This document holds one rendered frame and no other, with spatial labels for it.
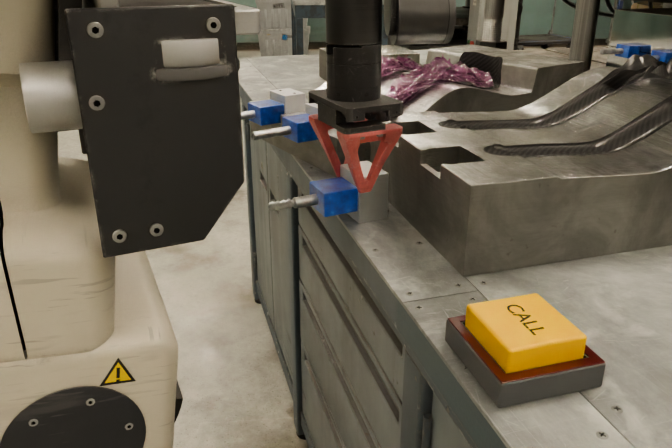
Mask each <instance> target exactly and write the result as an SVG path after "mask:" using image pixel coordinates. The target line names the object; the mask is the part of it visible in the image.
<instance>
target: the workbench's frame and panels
mask: <svg viewBox="0 0 672 448"><path fill-rule="evenodd" d="M243 131H244V149H245V166H246V183H247V201H248V218H249V235H250V253H251V270H252V287H253V295H254V300H255V302H256V303H258V304H261V305H262V308H263V311H264V314H265V317H266V320H267V323H268V326H269V329H270V332H271V335H272V338H273V341H274V344H275V347H276V350H277V353H278V356H279V359H280V362H281V365H282V369H283V372H284V375H285V378H286V381H287V384H288V387H289V390H290V393H291V396H292V399H293V408H294V425H295V428H296V434H297V436H298V437H299V438H300V439H303V440H306V441H307V444H308V447H309V448H507V447H506V446H505V445H504V443H503V442H502V441H501V439H500V438H499V437H498V435H497V434H496V432H495V431H494V430H493V428H492V427H491V426H490V424H489V423H488V422H487V420H486V419H485V418H484V416H483V415H482V413H481V412H480V411H479V409H478V408H477V407H476V405H475V404H474V403H473V401H472V400H471V398H470V397H469V396H468V394H467V393H466V392H465V390H464V389H463V388H462V386H461V385H460V384H459V382H458V381H457V379H456V378H455V377H454V375H453V374H452V373H451V371H450V370H449V369H448V367H447V366H446V364H445V363H444V362H443V360H442V359H441V358H440V356H439V355H438V354H437V352H436V351H435V350H434V348H433V347H432V345H431V344H430V343H429V341H428V340H427V339H426V337H425V336H424V335H423V333H422V332H421V331H420V329H419V328H418V326H417V325H416V324H415V322H414V321H413V320H412V318H411V317H410V316H409V314H408V313H407V311H406V310H405V309H404V307H403V306H402V305H401V303H400V302H399V301H398V299H397V298H396V297H395V295H394V294H393V292H392V291H391V290H390V288H389V287H388V286H387V284H386V283H385V282H384V280H383V279H382V277H381V276H380V275H379V273H378V272H377V271H376V269H375V268H374V267H373V265H372V264H371V263H370V261H369V260H368V258H367V257H366V256H365V254H364V253H363V252H362V250H361V249H360V248H359V246H358V245H357V243H356V242H355V241H354V239H353V238H352V237H351V235H350V234H349V233H348V231H347V230H346V229H345V227H344V226H343V224H342V223H341V222H340V220H339V219H338V218H337V216H336V215H334V216H329V217H324V216H323V215H322V214H320V213H319V212H318V211H317V210H316V209H315V208H314V207H313V206H307V207H301V208H294V207H292V208H291V209H288V208H286V210H283V209H281V210H280V211H278V210H275V212H273V211H269V210H268V204H269V203H270V202H272V201H273V202H276V201H278V200H279V202H280V201H282V200H283V199H284V200H285V201H286V200H287V199H290V200H292V199H293V198H294V197H300V196H306V195H310V190H309V183H310V182H311V181H310V180H309V178H308V177H307V176H306V174H305V173H304V171H303V170H302V169H301V167H300V166H299V165H298V163H297V162H296V161H295V159H294V158H293V156H292V155H291V154H290V153H288V152H286V151H284V150H282V149H280V148H278V147H276V146H274V145H272V144H270V143H268V142H266V141H264V140H262V139H260V140H254V141H253V140H252V138H251V126H250V120H249V119H245V120H243Z"/></svg>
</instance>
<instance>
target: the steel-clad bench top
mask: <svg viewBox="0 0 672 448"><path fill-rule="evenodd" d="M238 59H239V61H240V69H239V71H238V77H239V84H240V86H241V87H242V88H243V90H244V91H245V93H246V94H247V95H248V97H249V98H250V99H251V101H256V100H264V99H270V92H269V91H270V90H277V89H285V88H291V89H294V90H297V91H300V92H303V93H305V94H306V93H308V92H309V91H311V90H315V89H317V88H318V87H320V86H321V85H323V84H324V83H325V82H327V81H325V80H324V79H322V78H321V77H319V54H311V55H287V56H264V57H241V58H238ZM292 156H293V155H292ZM293 158H294V159H295V161H296V162H297V163H298V165H299V166H300V167H301V169H302V170H303V171H304V173H305V174H306V176H307V177H308V178H309V180H310V181H317V180H324V179H330V178H336V177H335V176H333V175H331V174H329V173H327V172H325V171H323V170H321V169H319V168H317V167H315V166H313V165H311V164H309V163H307V162H305V161H303V160H301V159H299V158H297V157H295V156H293ZM336 216H337V218H338V219H339V220H340V222H341V223H342V224H343V226H344V227H345V229H346V230H347V231H348V233H349V234H350V235H351V237H352V238H353V239H354V241H355V242H356V243H357V245H358V246H359V248H360V249H361V250H362V252H363V253H364V254H365V256H366V257H367V258H368V260H369V261H370V263H371V264H372V265H373V267H374V268H375V269H376V271H377V272H378V273H379V275H380V276H381V277H382V279H383V280H384V282H385V283H386V284H387V286H388V287H389V288H390V290H391V291H392V292H393V294H394V295H395V297H396V298H397V299H398V301H399V302H400V303H401V305H402V306H403V307H404V309H405V310H406V311H407V313H408V314H409V316H410V317H411V318H412V320H413V321H414V322H415V324H416V325H417V326H418V328H419V329H420V331H421V332H422V333H423V335H424V336H425V337H426V339H427V340H428V341H429V343H430V344H431V345H432V347H433V348H434V350H435V351H436V352H437V354H438V355H439V356H440V358H441V359H442V360H443V362H444V363H445V364H446V366H447V367H448V369H449V370H450V371H451V373H452V374H453V375H454V377H455V378H456V379H457V381H458V382H459V384H460V385H461V386H462V388H463V389H464V390H465V392H466V393H467V394H468V396H469V397H470V398H471V400H472V401H473V403H474V404H475V405H476V407H477V408H478V409H479V411H480V412H481V413H482V415H483V416H484V418H485V419H486V420H487V422H488V423H489V424H490V426H491V427H492V428H493V430H494V431H495V432H496V434H497V435H498V437H499V438H500V439H501V441H502V442H503V443H504V445H505V446H506V447H507V448H672V245H670V246H663V247H656V248H650V249H643V250H637V251H630V252H623V253H617V254H610V255H604V256H597V257H590V258H584V259H577V260H571V261H564V262H557V263H551V264H544V265H538V266H531V267H524V268H518V269H511V270H505V271H498V272H491V273H485V274H478V275H472V276H465V277H463V276H462V275H461V274H460V273H459V272H458V271H457V270H456V269H455V268H454V267H453V266H452V265H451V264H450V263H449V262H448V261H447V260H446V259H445V258H444V257H443V256H442V255H441V254H440V253H439V252H438V251H437V250H436V249H435V248H434V247H433V246H432V245H431V244H430V243H429V242H428V241H427V240H426V239H425V238H424V237H423V236H422V235H421V234H420V233H419V232H418V231H417V230H416V229H415V228H414V227H413V226H412V225H411V224H410V223H409V222H408V221H407V220H406V219H405V218H404V217H403V216H402V215H401V214H400V213H399V212H398V211H397V210H396V209H395V208H394V207H393V206H392V205H391V204H390V203H389V202H388V212H387V218H386V219H380V220H375V221H370V222H365V223H358V222H357V221H355V220H354V219H353V218H352V217H350V216H349V215H348V214H347V213H345V214H340V215H336ZM534 293H537V294H538V295H540V296H541V297H542V298H543V299H544V300H545V301H547V302H548V303H549V304H550V305H551V306H552V307H554V308H555V309H556V310H557V311H558V312H559V313H561V314H562V315H563V316H564V317H565V318H566V319H568V320H569V321H570V322H571V323H572V324H573V325H575V326H576V327H577V328H578V329H579V330H580V331H582V332H583V333H584V334H585V335H586V336H587V340H586V345H587V346H588V347H589V348H590V349H591V350H593V351H594V352H595V353H596V354H597V355H598V356H599V357H600V358H602V359H603V360H604V361H605V363H606V366H605V371H604V376H603V381H602V386H600V387H596V388H591V389H587V390H582V391H578V392H573V393H568V394H564V395H559V396H555V397H550V398H545V399H541V400H536V401H532V402H527V403H523V404H518V405H513V406H509V407H504V408H498V407H497V406H496V405H495V403H494V402H493V401H492V400H491V398H490V397H489V396H488V395H487V393H486V392H485V391H484V389H483V388H482V387H481V386H480V384H479V383H478V382H477V380H476V379H475V378H474V377H473V375H472V374H471V373H470V371H469V370H468V369H467V368H466V366H465V365H464V364H463V363H462V361H461V360H460V359H459V357H458V356H457V355H456V354H455V352H454V351H453V350H452V348H451V347H450V346H449V345H448V343H447V342H446V341H445V333H446V321H447V319H448V318H450V317H456V316H462V315H466V309H467V305H469V304H473V303H479V302H486V301H492V300H498V299H504V298H510V297H516V296H522V295H528V294H534Z"/></svg>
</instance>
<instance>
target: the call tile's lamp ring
mask: <svg viewBox="0 0 672 448"><path fill-rule="evenodd" d="M448 320H449V321H450V323H451V324H452V325H453V326H454V327H455V329H456V330H457V331H458V332H459V333H460V335H461V336H462V337H463V338H464V339H465V341H466V342H467V343H468V344H469V345H470V346H471V348H472V349H473V350H474V351H475V352H476V354H477V355H478V356H479V357H480V358H481V360H482V361H483V362H484V363H485V364H486V366H487V367H488V368H489V369H490V370H491V372H492V373H493V374H494V375H495V376H496V378H497V379H498V380H499V381H500V382H501V384H505V383H510V382H515V381H520V380H524V379H529V378H534V377H539V376H544V375H549V374H554V373H558V372H563V371H568V370H573V369H578V368H583V367H587V366H592V365H597V364H602V363H605V361H604V360H603V359H602V358H600V357H599V356H598V355H597V354H596V353H595V352H594V351H593V350H591V349H590V348H589V347H588V346H587V345H585V351H584V353H585V354H586V355H587V356H588V357H589V358H584V359H579V360H574V361H569V362H564V363H559V364H554V365H549V366H545V367H540V368H535V369H530V370H525V371H520V372H515V373H510V374H505V373H504V372H503V370H502V369H501V368H500V367H499V366H498V365H497V363H496V362H495V361H494V360H493V359H492V358H491V356H490V355H489V354H488V353H487V352H486V351H485V350H484V348H483V347H482V346H481V345H480V344H479V343H478V341H477V340H476V339H475V338H474V337H473V336H472V334H471V333H470V332H469V331H468V330H467V329H466V328H465V326H464V325H463V324H462V323H461V322H463V321H465V320H466V315H462V316H456V317H450V318H448Z"/></svg>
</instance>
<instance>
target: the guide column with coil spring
mask: <svg viewBox="0 0 672 448"><path fill-rule="evenodd" d="M600 1H601V0H577V2H576V10H575V17H574V24H573V31H572V39H571V46H570V53H569V59H571V60H577V61H583V62H584V64H583V71H582V73H583V72H586V71H588V70H590V66H591V60H592V53H593V47H594V40H595V34H596V27H597V21H598V14H599V8H600Z"/></svg>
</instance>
